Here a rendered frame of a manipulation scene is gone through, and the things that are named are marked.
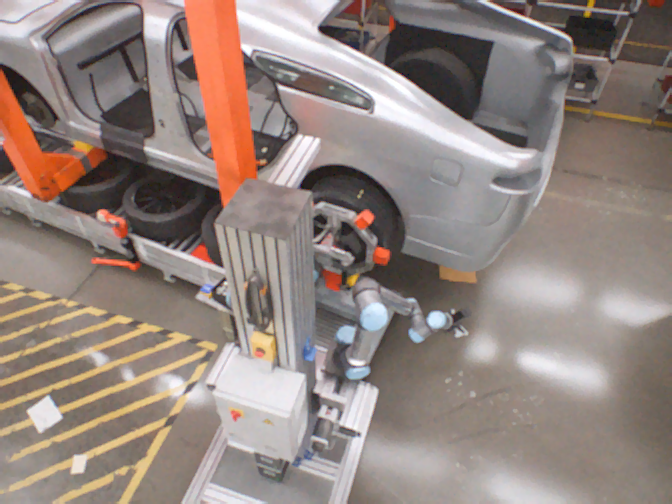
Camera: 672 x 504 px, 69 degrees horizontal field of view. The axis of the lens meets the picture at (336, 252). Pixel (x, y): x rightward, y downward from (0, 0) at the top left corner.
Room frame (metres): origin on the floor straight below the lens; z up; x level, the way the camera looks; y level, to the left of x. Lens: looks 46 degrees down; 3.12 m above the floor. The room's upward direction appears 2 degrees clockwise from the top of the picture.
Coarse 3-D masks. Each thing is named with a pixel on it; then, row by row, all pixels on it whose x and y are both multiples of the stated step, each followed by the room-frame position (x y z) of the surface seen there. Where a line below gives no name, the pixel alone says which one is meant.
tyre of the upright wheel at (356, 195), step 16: (336, 176) 2.53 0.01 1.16; (320, 192) 2.38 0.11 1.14; (336, 192) 2.35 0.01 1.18; (352, 192) 2.35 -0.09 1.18; (368, 192) 2.38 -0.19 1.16; (352, 208) 2.26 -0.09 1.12; (368, 208) 2.26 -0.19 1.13; (384, 208) 2.33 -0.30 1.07; (384, 224) 2.24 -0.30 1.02; (384, 240) 2.18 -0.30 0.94
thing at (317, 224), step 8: (344, 208) 2.29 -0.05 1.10; (320, 216) 2.56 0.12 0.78; (320, 224) 2.39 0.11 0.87; (344, 224) 2.33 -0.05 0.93; (320, 232) 2.47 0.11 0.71; (328, 232) 2.37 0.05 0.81; (352, 232) 2.28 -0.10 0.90; (320, 240) 2.42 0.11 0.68; (360, 240) 2.27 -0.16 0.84; (344, 248) 2.31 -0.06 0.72; (360, 256) 2.26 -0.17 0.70; (352, 264) 2.26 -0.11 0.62
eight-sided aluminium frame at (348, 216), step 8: (320, 208) 2.26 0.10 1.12; (328, 208) 2.28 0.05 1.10; (336, 208) 2.26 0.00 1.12; (336, 216) 2.22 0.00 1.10; (344, 216) 2.20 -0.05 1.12; (352, 216) 2.20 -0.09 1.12; (352, 224) 2.17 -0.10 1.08; (360, 232) 2.15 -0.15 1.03; (368, 232) 2.17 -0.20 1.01; (368, 240) 2.13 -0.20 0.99; (376, 240) 2.16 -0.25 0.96; (368, 248) 2.13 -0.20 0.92; (368, 256) 2.12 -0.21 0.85; (320, 264) 2.26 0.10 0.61; (336, 264) 2.26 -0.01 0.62; (360, 264) 2.19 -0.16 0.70; (368, 264) 2.12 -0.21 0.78; (336, 272) 2.21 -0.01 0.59; (352, 272) 2.16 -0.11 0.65; (360, 272) 2.14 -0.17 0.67
